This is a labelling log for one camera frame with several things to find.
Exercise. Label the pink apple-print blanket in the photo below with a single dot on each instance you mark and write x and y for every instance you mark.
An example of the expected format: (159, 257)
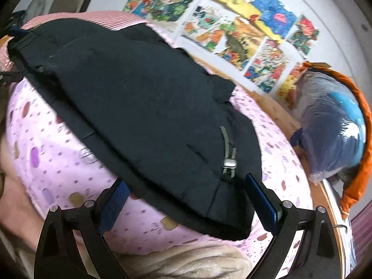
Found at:
(58, 157)

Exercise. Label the plastic-wrapped blue orange bundle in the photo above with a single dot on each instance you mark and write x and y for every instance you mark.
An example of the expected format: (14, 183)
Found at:
(360, 162)

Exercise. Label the white board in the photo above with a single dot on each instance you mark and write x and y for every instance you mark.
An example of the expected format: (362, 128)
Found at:
(343, 232)

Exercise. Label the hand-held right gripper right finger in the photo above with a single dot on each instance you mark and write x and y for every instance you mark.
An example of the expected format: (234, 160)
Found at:
(261, 200)

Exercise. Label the group of colourful wall drawings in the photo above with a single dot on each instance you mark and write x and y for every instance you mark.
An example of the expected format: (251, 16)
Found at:
(226, 29)

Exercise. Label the red checked pillow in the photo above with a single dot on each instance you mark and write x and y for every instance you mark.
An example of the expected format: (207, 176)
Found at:
(87, 16)

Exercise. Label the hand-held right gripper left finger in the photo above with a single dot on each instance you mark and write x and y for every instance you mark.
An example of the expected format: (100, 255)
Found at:
(112, 206)

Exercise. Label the wooden bed frame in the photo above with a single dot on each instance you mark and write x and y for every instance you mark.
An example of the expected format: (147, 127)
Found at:
(279, 107)

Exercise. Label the grey standing fan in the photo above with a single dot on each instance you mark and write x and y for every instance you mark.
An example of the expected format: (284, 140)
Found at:
(36, 5)

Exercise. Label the black padded jacket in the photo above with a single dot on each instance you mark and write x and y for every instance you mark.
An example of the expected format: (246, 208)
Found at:
(139, 116)

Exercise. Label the red striped mat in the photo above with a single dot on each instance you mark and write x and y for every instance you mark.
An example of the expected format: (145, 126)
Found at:
(363, 238)

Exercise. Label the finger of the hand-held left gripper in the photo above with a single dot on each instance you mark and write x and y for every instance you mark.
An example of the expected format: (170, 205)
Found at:
(11, 78)

